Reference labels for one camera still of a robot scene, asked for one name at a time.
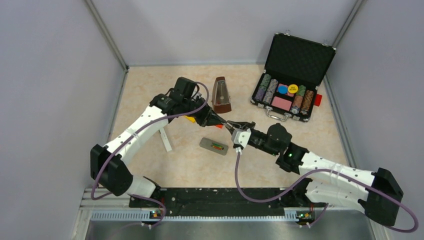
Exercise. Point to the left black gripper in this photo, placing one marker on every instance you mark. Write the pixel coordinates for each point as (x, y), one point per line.
(208, 118)

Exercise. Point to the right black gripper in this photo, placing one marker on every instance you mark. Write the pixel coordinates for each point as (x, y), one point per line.
(244, 125)

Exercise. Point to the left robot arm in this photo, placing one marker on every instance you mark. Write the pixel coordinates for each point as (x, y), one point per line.
(109, 163)

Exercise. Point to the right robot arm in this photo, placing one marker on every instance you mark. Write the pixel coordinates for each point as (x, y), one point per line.
(376, 194)

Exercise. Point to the yellow block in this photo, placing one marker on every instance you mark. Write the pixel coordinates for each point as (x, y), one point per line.
(191, 119)

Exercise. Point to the brown wooden metronome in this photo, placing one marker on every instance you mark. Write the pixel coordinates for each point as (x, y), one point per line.
(221, 102)

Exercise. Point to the pink card deck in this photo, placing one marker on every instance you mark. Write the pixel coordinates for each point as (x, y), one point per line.
(281, 103)

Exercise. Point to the blue chip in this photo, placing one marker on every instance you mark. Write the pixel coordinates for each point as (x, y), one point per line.
(282, 89)

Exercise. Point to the black poker chip case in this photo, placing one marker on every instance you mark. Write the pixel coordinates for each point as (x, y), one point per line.
(293, 60)

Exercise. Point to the yellow big blind chip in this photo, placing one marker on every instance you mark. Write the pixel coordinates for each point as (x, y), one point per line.
(293, 88)

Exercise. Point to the red block behind case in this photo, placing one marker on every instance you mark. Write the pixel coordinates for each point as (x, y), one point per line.
(318, 100)

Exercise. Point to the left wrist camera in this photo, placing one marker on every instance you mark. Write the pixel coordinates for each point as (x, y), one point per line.
(197, 97)

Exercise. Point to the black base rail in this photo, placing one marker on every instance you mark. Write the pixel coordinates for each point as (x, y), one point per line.
(224, 202)

